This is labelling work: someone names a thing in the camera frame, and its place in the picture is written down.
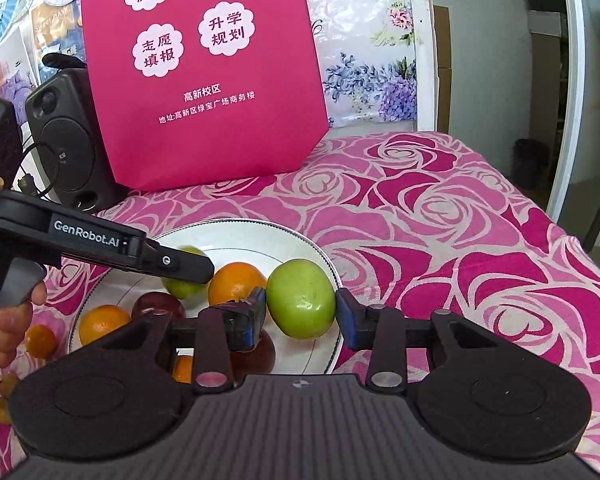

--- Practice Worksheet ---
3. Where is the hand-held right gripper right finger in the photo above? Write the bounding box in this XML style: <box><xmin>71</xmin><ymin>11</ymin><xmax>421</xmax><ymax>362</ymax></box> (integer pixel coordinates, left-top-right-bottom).
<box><xmin>336</xmin><ymin>287</ymin><xmax>518</xmax><ymax>392</ymax></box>

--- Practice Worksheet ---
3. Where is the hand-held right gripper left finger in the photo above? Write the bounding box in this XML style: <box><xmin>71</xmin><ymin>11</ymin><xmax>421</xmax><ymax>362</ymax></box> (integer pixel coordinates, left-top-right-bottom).
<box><xmin>94</xmin><ymin>287</ymin><xmax>268</xmax><ymax>394</ymax></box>

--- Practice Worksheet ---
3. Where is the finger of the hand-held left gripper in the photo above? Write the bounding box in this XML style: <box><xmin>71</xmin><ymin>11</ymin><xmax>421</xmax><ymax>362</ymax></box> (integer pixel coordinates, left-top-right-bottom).
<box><xmin>141</xmin><ymin>240</ymin><xmax>216</xmax><ymax>285</ymax></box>

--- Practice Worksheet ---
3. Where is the green jujube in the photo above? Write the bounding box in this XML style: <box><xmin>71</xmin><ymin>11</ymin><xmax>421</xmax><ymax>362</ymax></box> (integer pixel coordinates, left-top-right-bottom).
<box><xmin>161</xmin><ymin>246</ymin><xmax>216</xmax><ymax>300</ymax></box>

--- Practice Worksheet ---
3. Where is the dark red plum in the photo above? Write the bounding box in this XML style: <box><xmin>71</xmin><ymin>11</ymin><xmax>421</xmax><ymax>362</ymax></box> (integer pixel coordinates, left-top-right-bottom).
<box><xmin>131</xmin><ymin>292</ymin><xmax>187</xmax><ymax>322</ymax></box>
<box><xmin>230</xmin><ymin>330</ymin><xmax>277</xmax><ymax>376</ymax></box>

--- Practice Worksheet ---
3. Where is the large orange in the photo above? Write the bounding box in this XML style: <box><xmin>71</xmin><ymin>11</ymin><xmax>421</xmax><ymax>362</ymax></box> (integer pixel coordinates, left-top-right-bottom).
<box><xmin>208</xmin><ymin>262</ymin><xmax>268</xmax><ymax>308</ymax></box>
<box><xmin>78</xmin><ymin>304</ymin><xmax>132</xmax><ymax>347</ymax></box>

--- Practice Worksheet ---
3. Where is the large green apple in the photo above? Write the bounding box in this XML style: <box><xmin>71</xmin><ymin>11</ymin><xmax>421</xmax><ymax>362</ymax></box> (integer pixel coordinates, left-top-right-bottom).
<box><xmin>266</xmin><ymin>259</ymin><xmax>337</xmax><ymax>339</ymax></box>

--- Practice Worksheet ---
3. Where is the white plate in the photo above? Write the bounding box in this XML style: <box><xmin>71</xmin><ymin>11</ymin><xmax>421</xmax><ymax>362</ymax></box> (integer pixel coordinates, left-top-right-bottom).
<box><xmin>67</xmin><ymin>219</ymin><xmax>345</xmax><ymax>376</ymax></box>

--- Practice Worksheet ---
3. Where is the orange tangerine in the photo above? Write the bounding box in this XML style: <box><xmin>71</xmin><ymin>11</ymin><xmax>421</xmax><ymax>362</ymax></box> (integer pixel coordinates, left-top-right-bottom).
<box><xmin>172</xmin><ymin>355</ymin><xmax>196</xmax><ymax>385</ymax></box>

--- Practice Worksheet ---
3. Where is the person's left hand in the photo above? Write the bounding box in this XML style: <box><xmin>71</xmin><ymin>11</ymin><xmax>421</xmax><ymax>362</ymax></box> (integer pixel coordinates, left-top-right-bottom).
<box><xmin>0</xmin><ymin>281</ymin><xmax>49</xmax><ymax>367</ymax></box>

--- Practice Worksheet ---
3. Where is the black speaker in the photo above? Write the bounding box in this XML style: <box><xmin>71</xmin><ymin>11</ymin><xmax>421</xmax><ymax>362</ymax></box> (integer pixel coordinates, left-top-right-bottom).
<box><xmin>25</xmin><ymin>52</ymin><xmax>131</xmax><ymax>212</ymax></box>

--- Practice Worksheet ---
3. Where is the small tangerine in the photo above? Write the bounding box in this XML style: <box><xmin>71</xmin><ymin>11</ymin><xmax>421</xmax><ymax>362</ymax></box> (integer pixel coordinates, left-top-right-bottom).
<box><xmin>25</xmin><ymin>324</ymin><xmax>58</xmax><ymax>360</ymax></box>

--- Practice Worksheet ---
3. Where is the pink rose tablecloth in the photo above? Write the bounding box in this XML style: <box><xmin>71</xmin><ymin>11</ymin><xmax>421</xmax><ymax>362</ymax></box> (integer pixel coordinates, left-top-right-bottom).
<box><xmin>0</xmin><ymin>130</ymin><xmax>600</xmax><ymax>480</ymax></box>

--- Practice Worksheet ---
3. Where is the magenta paper bag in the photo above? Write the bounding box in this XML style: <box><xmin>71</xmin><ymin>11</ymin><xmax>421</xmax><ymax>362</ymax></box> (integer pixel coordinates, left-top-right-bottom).
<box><xmin>80</xmin><ymin>0</ymin><xmax>331</xmax><ymax>192</ymax></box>

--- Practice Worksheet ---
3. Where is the black bin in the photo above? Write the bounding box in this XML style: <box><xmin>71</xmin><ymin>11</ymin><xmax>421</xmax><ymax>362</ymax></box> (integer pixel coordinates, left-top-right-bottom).
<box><xmin>512</xmin><ymin>137</ymin><xmax>551</xmax><ymax>191</ymax></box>

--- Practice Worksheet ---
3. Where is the white panel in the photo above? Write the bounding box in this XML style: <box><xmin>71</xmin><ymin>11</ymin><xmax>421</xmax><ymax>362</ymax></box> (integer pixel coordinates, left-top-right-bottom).
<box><xmin>410</xmin><ymin>0</ymin><xmax>437</xmax><ymax>133</ymax></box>

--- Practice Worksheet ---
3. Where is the floral plastic sheet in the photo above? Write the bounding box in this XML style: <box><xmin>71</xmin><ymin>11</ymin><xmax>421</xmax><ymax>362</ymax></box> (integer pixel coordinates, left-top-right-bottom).
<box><xmin>300</xmin><ymin>0</ymin><xmax>428</xmax><ymax>128</ymax></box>

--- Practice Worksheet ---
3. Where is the black speaker cable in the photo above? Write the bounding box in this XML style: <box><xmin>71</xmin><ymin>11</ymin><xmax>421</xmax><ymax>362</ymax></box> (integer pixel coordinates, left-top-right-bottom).
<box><xmin>12</xmin><ymin>142</ymin><xmax>61</xmax><ymax>197</ymax></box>

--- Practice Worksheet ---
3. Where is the purple bedding wall poster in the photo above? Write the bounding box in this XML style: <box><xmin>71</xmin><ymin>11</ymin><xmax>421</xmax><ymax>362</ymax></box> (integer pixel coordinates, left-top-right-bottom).
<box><xmin>0</xmin><ymin>57</ymin><xmax>37</xmax><ymax>113</ymax></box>

